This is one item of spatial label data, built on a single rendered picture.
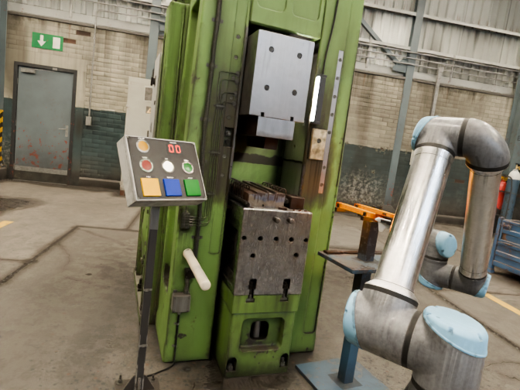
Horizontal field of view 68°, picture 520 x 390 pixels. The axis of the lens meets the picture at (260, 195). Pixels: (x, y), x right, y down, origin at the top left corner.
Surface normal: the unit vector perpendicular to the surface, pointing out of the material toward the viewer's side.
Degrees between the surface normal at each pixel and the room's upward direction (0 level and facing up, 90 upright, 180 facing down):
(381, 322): 60
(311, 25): 90
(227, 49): 90
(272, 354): 90
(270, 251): 90
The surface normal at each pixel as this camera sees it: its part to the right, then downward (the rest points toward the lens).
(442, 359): -0.59, 0.03
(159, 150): 0.67, -0.33
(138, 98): 0.12, 0.14
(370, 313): -0.50, -0.46
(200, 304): 0.34, 0.17
